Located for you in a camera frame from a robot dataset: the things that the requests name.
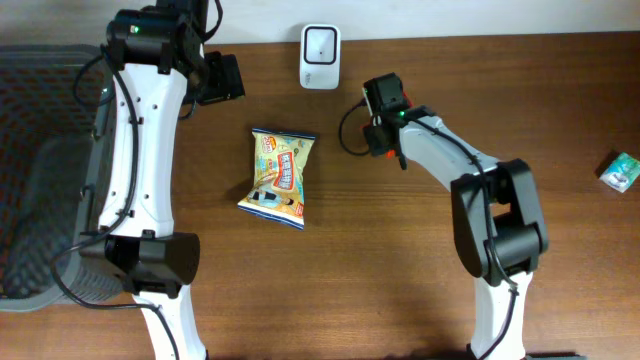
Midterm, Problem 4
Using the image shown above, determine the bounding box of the right black cable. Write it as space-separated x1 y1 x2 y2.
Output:
337 97 521 360

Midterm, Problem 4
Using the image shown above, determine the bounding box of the black cable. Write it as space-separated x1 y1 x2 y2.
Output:
337 97 521 360
48 0 224 360

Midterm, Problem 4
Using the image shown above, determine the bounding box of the white barcode scanner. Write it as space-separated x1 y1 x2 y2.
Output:
299 24 341 90

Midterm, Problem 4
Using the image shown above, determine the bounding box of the yellow chip bag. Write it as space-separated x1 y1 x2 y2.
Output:
237 128 316 230

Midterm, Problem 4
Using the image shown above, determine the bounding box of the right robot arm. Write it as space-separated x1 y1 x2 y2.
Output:
363 73 549 359

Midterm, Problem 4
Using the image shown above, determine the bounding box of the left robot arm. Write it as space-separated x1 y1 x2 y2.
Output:
77 0 245 359

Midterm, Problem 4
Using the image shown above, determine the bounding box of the teal tissue pack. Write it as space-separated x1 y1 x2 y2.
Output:
599 152 639 193

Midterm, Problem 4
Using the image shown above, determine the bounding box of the grey plastic basket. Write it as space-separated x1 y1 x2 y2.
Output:
1 45 122 312

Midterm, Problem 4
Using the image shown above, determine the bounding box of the red snack bag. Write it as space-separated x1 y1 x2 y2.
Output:
386 92 413 158

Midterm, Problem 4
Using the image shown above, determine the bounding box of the left black cable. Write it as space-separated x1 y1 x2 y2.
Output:
48 0 224 360

